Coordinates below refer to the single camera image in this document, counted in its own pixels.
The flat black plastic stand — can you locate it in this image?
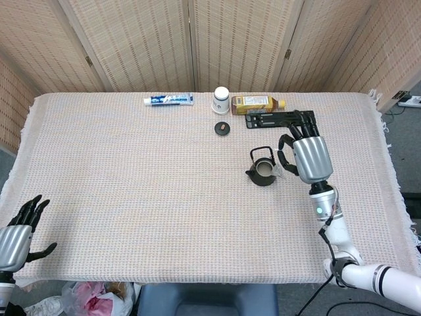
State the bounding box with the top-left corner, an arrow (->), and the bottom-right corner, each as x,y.
245,110 -> 316,130

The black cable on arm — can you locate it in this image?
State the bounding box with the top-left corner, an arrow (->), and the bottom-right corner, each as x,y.
295,215 -> 345,316

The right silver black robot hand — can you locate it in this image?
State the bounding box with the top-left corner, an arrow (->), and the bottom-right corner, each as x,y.
278,110 -> 334,184

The yellow drink bottle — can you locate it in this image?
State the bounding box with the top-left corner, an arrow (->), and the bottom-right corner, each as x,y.
230,95 -> 287,116

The white paper cup blue print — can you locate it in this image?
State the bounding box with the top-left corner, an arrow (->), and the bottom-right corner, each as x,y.
210,86 -> 230,115

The black teapot with handle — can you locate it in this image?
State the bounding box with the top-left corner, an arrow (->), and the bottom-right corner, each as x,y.
245,146 -> 278,188

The pale waffle weave tablecloth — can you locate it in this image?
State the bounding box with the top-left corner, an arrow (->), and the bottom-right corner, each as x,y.
0,88 -> 421,290

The blue grey chair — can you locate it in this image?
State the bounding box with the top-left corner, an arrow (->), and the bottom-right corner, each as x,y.
137,282 -> 280,316

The woven bamboo folding screen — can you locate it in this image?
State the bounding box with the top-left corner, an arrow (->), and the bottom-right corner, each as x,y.
0,0 -> 421,155

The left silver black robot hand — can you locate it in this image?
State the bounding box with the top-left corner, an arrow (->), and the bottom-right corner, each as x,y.
0,194 -> 59,273

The blue white toothpaste tube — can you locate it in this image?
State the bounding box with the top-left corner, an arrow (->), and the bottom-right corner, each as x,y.
143,93 -> 195,107

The white power strip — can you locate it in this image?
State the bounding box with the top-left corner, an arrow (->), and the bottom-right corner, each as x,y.
393,89 -> 421,108

